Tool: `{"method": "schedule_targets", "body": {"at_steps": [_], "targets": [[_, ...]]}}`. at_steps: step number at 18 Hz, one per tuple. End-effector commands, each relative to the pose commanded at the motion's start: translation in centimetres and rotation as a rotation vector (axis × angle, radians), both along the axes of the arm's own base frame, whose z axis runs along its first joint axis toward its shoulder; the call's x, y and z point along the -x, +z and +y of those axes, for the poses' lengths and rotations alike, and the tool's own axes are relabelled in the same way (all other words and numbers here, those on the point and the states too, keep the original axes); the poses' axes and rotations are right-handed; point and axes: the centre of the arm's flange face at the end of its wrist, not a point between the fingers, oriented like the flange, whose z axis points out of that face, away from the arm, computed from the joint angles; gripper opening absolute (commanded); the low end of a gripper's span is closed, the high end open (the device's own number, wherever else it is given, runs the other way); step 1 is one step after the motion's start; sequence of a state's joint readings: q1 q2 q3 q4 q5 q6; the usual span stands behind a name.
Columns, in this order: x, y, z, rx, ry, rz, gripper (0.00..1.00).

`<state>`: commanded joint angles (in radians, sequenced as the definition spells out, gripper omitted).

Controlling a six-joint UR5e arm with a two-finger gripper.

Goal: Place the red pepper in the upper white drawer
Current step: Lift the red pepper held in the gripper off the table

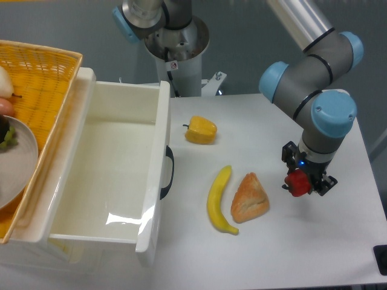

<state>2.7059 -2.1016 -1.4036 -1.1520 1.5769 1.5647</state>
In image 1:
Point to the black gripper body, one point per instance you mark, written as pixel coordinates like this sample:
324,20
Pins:
311,163

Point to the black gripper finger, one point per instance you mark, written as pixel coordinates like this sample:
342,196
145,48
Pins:
289,156
323,185

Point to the red bell pepper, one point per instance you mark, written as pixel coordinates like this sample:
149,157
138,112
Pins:
297,183

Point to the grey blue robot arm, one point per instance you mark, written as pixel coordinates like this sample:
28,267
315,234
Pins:
301,91

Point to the yellow bell pepper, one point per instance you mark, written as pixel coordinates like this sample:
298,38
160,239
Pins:
200,130

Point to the open white drawer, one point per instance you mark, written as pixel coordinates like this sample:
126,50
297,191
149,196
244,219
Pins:
120,187

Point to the white drawer cabinet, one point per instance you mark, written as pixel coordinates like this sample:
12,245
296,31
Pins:
39,237

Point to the triangular bread pastry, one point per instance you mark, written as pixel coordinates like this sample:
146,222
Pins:
250,200

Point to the black corner object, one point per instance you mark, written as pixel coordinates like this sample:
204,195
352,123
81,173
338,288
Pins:
380,253

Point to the yellow banana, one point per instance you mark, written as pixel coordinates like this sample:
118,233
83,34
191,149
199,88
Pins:
214,198

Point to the yellow woven basket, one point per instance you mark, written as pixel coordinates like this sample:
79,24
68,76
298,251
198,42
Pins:
44,77

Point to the grey plate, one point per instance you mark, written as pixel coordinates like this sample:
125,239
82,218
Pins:
18,162

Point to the green grapes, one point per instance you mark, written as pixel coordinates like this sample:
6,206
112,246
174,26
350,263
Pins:
9,139

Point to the dark fruit on plate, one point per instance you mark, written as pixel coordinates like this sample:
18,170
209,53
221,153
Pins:
4,127

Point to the pink peach fruit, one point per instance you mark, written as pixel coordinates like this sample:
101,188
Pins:
6,108

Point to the pale pear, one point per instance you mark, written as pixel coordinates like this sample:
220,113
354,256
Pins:
7,89

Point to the black drawer handle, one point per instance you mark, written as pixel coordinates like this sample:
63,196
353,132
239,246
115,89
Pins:
169,172

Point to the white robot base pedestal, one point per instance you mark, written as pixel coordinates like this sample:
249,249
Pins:
178,58

